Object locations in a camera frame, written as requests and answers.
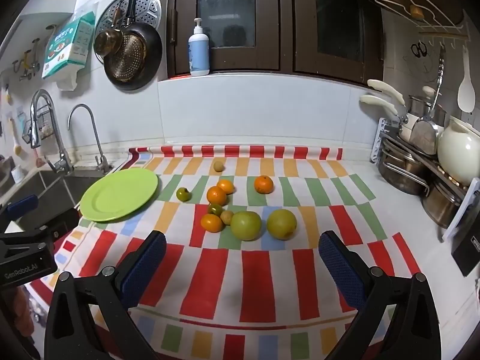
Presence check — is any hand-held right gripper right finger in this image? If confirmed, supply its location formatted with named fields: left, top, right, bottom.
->
left=319, top=230, right=442, bottom=360

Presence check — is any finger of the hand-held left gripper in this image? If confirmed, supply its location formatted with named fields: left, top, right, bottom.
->
left=0, top=194, right=39, bottom=229
left=0, top=207, right=81, bottom=250

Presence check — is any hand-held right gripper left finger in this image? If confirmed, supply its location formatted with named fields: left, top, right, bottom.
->
left=44, top=230, right=167, bottom=360

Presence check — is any green plate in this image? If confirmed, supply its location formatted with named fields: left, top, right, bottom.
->
left=80, top=167, right=160, bottom=222

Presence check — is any yellow-green pear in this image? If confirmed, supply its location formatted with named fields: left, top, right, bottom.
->
left=266, top=209, right=298, bottom=241

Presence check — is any green apple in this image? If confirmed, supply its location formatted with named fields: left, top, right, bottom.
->
left=230, top=211, right=262, bottom=241

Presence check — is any steel sink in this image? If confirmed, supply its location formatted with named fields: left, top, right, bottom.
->
left=0, top=169, right=109, bottom=233

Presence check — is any dish brush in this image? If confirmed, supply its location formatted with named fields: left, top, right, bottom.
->
left=7, top=118, right=24, bottom=157

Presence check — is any chrome pull-down faucet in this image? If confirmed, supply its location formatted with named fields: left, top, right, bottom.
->
left=30, top=89, right=74, bottom=175

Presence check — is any striped colourful tablecloth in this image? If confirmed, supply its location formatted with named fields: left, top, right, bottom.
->
left=32, top=145, right=424, bottom=360

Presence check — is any slim chrome faucet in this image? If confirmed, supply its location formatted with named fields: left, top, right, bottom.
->
left=67, top=104, right=113, bottom=173

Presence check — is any large steel pot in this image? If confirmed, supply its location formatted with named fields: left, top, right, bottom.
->
left=422, top=180, right=469, bottom=229
left=378, top=146, right=430, bottom=196

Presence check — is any black box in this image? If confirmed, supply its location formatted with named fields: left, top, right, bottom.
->
left=451, top=210, right=480, bottom=278

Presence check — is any white board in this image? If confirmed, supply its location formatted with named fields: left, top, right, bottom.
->
left=442, top=178, right=480, bottom=242

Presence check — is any white plastic rack panel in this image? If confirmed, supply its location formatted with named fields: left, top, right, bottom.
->
left=371, top=117, right=388, bottom=164

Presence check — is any metal dish rack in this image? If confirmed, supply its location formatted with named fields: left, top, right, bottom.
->
left=379, top=127, right=480, bottom=199

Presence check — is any steel ladle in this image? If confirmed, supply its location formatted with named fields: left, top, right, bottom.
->
left=409, top=45, right=447, bottom=156

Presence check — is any paper towel package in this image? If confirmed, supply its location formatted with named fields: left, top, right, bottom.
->
left=41, top=10, right=96, bottom=91

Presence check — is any white ceramic kettle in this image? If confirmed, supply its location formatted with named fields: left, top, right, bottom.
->
left=437, top=116, right=480, bottom=186

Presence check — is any golden perforated colander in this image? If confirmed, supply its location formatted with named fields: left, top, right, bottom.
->
left=107, top=34, right=147, bottom=83

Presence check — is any steel pot with lid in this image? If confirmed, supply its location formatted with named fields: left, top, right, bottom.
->
left=408, top=86, right=447, bottom=121

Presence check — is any small copper saucepan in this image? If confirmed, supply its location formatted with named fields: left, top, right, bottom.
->
left=93, top=5, right=124, bottom=58

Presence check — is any black frying pan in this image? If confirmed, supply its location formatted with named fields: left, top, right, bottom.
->
left=103, top=0, right=164, bottom=91

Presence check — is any white rice paddle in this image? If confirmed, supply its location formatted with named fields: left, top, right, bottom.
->
left=457, top=45, right=476, bottom=113

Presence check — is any perforated steel steamer plate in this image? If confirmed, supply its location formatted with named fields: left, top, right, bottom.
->
left=94, top=0, right=163, bottom=64

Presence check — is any wire sponge basket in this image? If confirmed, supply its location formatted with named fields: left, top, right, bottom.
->
left=22, top=107, right=53, bottom=144

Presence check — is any cream-handled saucepan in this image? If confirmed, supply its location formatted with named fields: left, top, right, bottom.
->
left=359, top=95, right=418, bottom=141
left=367, top=79, right=409, bottom=121

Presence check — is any dark wooden window frame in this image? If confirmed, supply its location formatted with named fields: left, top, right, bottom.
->
left=157, top=0, right=385, bottom=85

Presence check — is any white wire wall rack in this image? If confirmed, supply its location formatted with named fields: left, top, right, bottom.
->
left=375, top=0, right=469, bottom=40

